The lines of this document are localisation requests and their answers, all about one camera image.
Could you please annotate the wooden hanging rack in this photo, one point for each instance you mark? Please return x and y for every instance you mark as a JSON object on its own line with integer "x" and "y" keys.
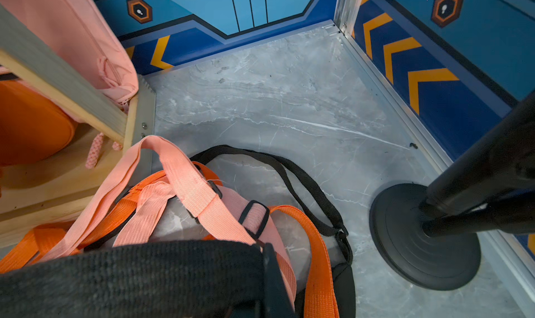
{"x": 58, "y": 188}

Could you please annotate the black microphone stand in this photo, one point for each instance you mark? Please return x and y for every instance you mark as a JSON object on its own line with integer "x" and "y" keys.
{"x": 429, "y": 234}

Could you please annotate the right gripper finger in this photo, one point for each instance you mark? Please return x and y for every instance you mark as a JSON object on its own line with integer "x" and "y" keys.
{"x": 275, "y": 301}

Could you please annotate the bright orange sling bag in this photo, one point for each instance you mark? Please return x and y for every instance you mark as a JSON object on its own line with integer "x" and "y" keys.
{"x": 134, "y": 219}

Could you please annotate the black sling bag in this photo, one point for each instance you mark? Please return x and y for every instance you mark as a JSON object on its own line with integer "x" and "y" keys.
{"x": 309, "y": 201}

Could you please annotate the orange bag with black strap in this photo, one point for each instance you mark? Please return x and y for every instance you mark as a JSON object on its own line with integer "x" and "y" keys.
{"x": 167, "y": 279}

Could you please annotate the light pink strap bag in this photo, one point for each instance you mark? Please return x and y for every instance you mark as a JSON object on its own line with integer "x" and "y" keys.
{"x": 33, "y": 127}

